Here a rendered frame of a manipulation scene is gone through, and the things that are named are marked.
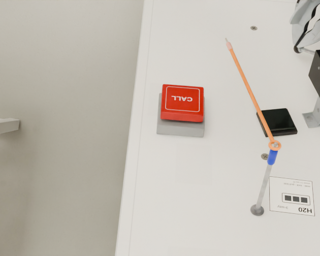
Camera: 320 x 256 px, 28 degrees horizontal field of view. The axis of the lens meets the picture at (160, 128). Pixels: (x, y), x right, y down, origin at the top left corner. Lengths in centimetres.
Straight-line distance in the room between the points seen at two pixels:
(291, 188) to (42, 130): 124
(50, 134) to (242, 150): 118
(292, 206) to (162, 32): 33
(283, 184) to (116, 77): 118
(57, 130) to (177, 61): 105
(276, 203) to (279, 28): 32
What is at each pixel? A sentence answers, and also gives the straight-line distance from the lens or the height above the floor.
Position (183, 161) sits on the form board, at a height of 112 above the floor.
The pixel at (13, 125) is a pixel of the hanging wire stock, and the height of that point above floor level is 7.
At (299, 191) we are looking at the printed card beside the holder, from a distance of 72.
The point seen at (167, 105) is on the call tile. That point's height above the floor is 111.
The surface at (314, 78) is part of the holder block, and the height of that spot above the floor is 110.
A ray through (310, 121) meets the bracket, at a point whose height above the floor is 107.
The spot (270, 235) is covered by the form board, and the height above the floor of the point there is 119.
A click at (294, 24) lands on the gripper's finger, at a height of 103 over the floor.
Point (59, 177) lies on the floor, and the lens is 188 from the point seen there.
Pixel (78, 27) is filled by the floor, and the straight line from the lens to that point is 187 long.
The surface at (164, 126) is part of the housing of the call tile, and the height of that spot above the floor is 110.
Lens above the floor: 184
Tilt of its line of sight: 87 degrees down
